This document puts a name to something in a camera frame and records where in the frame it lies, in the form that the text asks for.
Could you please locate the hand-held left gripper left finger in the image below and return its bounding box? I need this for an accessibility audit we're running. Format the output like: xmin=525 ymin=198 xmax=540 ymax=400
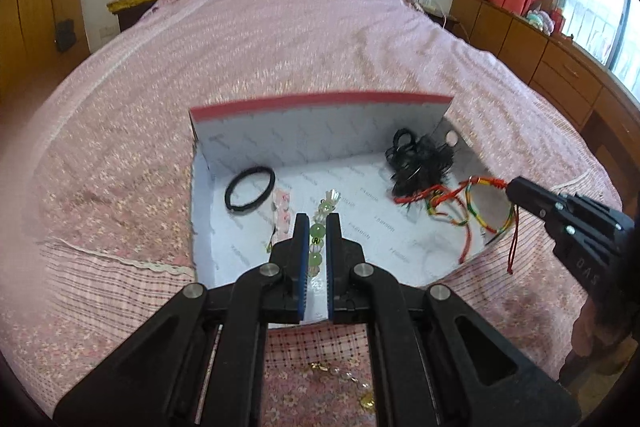
xmin=52 ymin=213 xmax=308 ymax=427

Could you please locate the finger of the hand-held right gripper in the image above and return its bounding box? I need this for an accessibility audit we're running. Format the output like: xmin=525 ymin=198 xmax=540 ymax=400
xmin=509 ymin=193 xmax=568 ymax=233
xmin=507 ymin=177 xmax=576 ymax=208

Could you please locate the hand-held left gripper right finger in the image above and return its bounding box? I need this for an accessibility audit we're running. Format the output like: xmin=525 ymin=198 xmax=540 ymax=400
xmin=326 ymin=213 xmax=583 ymax=427

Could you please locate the green jade bead bracelet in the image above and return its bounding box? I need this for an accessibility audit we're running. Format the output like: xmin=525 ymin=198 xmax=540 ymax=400
xmin=307 ymin=202 xmax=328 ymax=279

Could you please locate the multicoloured braided string bracelet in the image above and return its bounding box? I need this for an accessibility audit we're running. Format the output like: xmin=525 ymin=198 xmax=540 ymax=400
xmin=465 ymin=176 xmax=522 ymax=276

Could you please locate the brown hair tie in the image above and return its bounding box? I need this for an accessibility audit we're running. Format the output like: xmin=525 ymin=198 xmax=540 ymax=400
xmin=223 ymin=167 xmax=277 ymax=214

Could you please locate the red braided string bracelet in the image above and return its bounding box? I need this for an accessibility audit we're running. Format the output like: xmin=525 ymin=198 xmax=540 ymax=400
xmin=392 ymin=184 xmax=476 ymax=265

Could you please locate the black ribbon hair tie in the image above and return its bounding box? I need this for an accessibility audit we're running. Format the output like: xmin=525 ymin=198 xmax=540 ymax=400
xmin=384 ymin=128 xmax=458 ymax=198

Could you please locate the red cardboard box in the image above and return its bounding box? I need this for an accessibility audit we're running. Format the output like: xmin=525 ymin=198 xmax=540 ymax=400
xmin=189 ymin=91 xmax=501 ymax=325

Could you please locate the low wooden cabinet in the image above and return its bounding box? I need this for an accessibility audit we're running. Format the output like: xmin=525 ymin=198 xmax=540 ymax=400
xmin=452 ymin=0 xmax=640 ymax=188

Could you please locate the pastel stuffed toy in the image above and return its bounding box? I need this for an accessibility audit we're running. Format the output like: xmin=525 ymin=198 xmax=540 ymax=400
xmin=525 ymin=8 xmax=563 ymax=32

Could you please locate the pink checked quilt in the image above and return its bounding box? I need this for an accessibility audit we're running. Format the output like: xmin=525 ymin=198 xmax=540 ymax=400
xmin=0 ymin=232 xmax=591 ymax=427

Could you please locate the pink floral bedsheet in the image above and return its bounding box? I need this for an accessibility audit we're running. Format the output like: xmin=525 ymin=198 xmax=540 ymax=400
xmin=0 ymin=0 xmax=626 ymax=408

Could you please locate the dark wooden nightstand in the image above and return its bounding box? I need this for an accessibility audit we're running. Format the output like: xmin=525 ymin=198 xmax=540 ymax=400
xmin=116 ymin=4 xmax=161 ymax=32

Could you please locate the black hanging bag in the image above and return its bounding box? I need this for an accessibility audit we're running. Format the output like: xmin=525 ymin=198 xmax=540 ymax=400
xmin=54 ymin=20 xmax=77 ymax=52

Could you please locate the gold chain bracelet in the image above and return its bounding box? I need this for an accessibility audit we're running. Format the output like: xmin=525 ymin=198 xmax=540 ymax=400
xmin=305 ymin=361 xmax=377 ymax=412

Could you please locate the white cable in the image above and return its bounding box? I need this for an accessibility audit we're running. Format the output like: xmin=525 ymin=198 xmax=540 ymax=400
xmin=412 ymin=0 xmax=463 ymax=35

